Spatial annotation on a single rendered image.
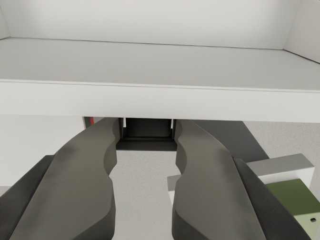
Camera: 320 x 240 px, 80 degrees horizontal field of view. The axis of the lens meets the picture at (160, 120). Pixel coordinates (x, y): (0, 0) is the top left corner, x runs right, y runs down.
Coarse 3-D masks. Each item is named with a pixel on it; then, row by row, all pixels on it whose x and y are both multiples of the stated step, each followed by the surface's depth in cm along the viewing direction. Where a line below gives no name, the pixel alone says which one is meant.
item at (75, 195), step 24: (120, 120) 11; (72, 144) 9; (96, 144) 9; (48, 168) 7; (72, 168) 7; (96, 168) 8; (48, 192) 6; (72, 192) 7; (96, 192) 7; (24, 216) 6; (48, 216) 6; (72, 216) 6; (96, 216) 6
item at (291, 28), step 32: (0, 0) 14; (32, 0) 14; (64, 0) 14; (96, 0) 14; (128, 0) 15; (160, 0) 15; (192, 0) 15; (224, 0) 15; (256, 0) 15; (288, 0) 15; (0, 32) 15; (32, 32) 16; (64, 32) 16; (96, 32) 16; (128, 32) 16; (160, 32) 16; (192, 32) 16; (224, 32) 16; (256, 32) 16; (288, 32) 16
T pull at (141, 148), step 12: (132, 120) 11; (144, 120) 11; (156, 120) 11; (168, 120) 11; (132, 132) 12; (144, 132) 12; (156, 132) 12; (168, 132) 12; (120, 144) 12; (132, 144) 12; (144, 144) 12; (156, 144) 12; (168, 144) 12
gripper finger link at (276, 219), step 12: (240, 168) 8; (252, 180) 7; (252, 192) 7; (264, 192) 7; (252, 204) 6; (264, 204) 6; (276, 204) 7; (264, 216) 6; (276, 216) 6; (288, 216) 6; (264, 228) 6; (276, 228) 6; (288, 228) 6; (300, 228) 6
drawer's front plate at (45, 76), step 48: (0, 48) 13; (48, 48) 13; (96, 48) 14; (144, 48) 15; (192, 48) 16; (240, 48) 17; (0, 96) 8; (48, 96) 9; (96, 96) 9; (144, 96) 9; (192, 96) 9; (240, 96) 9; (288, 96) 9
